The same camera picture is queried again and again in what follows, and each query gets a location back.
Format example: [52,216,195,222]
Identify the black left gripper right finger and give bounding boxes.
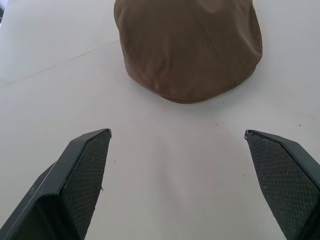
[244,129,320,240]

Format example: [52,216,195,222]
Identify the brown flat cap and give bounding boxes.
[113,0,264,104]

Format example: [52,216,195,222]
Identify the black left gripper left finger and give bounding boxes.
[0,128,112,240]

